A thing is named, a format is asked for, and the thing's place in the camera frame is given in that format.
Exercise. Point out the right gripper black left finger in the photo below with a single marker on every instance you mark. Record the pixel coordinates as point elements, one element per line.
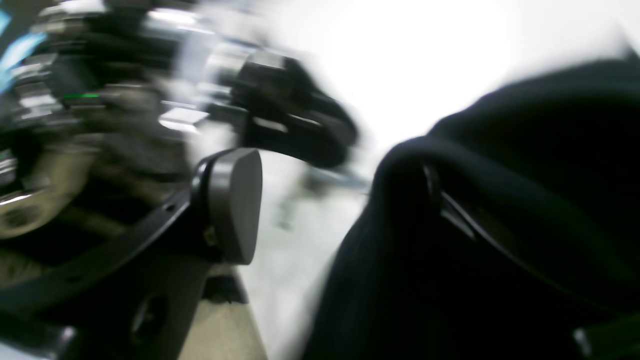
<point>134,297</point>

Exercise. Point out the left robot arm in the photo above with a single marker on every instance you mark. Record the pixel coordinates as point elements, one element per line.
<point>130,82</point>

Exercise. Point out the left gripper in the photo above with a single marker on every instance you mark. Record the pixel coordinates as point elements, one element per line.
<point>289,114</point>

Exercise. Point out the black T-shirt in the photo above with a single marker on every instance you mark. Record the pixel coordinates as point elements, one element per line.
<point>555,157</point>

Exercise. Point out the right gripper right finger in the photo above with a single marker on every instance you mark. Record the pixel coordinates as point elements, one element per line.
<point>565,300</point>

